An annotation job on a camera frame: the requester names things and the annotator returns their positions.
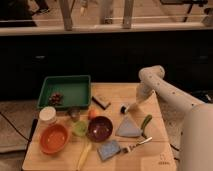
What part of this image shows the orange fruit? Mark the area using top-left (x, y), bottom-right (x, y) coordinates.
top-left (88, 109), bottom-right (99, 120)

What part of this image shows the yellow banana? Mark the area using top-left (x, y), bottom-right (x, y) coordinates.
top-left (76, 143), bottom-right (92, 171)

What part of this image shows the dark maroon bowl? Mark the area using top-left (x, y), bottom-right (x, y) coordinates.
top-left (87, 116), bottom-right (113, 142)

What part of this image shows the white lidded jar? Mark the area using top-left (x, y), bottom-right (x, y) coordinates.
top-left (39, 106), bottom-right (57, 125)

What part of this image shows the blue sponge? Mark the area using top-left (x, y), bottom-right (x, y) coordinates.
top-left (97, 140), bottom-right (121, 161)

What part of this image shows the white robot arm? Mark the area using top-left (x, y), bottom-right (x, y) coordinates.
top-left (136, 65), bottom-right (213, 171)

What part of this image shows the white handled dish brush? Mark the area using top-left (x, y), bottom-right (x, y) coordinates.
top-left (120, 103), bottom-right (137, 114)

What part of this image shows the orange bowl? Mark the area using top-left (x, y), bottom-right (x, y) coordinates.
top-left (39, 124), bottom-right (70, 155)

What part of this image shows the green plastic tray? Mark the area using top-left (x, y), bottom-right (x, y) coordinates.
top-left (37, 75), bottom-right (91, 110)

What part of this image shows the red berry cluster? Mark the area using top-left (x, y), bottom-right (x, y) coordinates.
top-left (49, 93), bottom-right (63, 106)

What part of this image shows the small green cup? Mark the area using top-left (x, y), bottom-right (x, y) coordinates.
top-left (72, 121), bottom-right (87, 137)

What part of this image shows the silver fork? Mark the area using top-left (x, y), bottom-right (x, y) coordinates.
top-left (122, 137), bottom-right (153, 153)

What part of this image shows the small brown cup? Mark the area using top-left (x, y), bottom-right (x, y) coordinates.
top-left (68, 108), bottom-right (80, 122)

